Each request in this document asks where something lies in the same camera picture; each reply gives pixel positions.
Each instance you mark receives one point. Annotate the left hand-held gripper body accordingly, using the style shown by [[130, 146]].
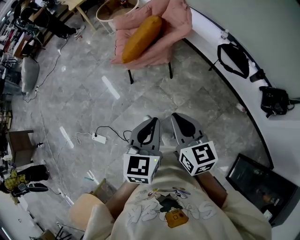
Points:
[[137, 165]]

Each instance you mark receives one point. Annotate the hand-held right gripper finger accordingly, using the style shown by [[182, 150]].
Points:
[[192, 124], [176, 131]]

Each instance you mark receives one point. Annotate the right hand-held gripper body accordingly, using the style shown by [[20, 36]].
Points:
[[199, 158]]

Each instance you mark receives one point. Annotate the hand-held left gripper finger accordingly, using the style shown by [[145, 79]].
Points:
[[136, 133], [157, 136]]

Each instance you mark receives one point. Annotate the orange pillow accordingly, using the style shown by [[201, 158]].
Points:
[[141, 38]]

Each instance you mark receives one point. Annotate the pink padded seat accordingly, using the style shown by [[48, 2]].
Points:
[[178, 25]]

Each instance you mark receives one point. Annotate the person's right forearm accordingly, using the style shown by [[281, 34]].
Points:
[[211, 189]]

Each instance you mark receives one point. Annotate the person's left forearm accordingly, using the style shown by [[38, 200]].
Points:
[[120, 199]]

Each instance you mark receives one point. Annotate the small white floor object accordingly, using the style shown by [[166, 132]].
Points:
[[241, 107]]

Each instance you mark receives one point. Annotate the cream printed sweatshirt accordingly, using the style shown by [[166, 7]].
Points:
[[194, 225]]

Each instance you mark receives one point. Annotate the black framed picture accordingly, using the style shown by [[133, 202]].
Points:
[[260, 187]]

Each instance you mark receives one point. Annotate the beige round stool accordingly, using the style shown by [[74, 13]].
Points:
[[80, 211]]

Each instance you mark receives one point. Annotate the long white power strip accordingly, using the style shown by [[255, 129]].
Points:
[[65, 198]]

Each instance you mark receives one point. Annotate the black backpack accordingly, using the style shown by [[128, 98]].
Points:
[[239, 58]]

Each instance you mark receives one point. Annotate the black cup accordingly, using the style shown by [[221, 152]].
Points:
[[257, 75]]

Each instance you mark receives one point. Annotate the white curved bench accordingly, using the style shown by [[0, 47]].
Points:
[[279, 131]]

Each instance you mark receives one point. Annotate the clear water bottle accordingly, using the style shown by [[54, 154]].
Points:
[[224, 34]]

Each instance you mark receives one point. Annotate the dark wooden stool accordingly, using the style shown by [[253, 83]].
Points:
[[21, 147]]

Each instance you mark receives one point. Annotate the round white side table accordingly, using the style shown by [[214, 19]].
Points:
[[105, 17]]

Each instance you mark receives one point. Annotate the grey floor cushion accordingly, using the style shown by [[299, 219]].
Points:
[[30, 73]]

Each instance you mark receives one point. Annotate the wooden table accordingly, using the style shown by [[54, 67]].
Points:
[[82, 9]]

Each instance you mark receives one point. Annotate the black camera bag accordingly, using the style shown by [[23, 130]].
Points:
[[275, 100]]

